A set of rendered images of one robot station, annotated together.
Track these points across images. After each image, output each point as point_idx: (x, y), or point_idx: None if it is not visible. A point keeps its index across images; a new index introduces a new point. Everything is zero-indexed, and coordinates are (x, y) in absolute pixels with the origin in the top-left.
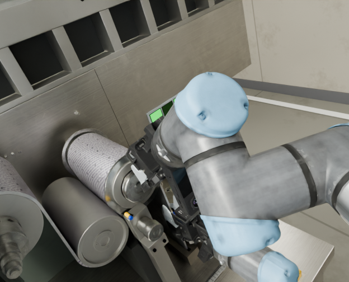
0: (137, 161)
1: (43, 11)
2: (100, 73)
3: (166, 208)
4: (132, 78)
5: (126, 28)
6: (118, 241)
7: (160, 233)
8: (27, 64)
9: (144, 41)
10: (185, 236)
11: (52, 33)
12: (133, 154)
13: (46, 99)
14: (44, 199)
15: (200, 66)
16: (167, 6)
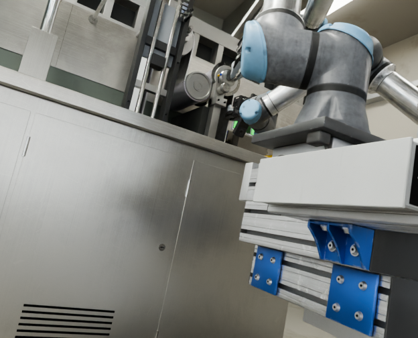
0: (240, 50)
1: (221, 36)
2: None
3: (230, 105)
4: (238, 92)
5: (247, 79)
6: (201, 95)
7: (228, 90)
8: (196, 52)
9: (254, 84)
10: (234, 110)
11: (218, 45)
12: (242, 43)
13: (197, 63)
14: None
15: (278, 125)
16: (274, 88)
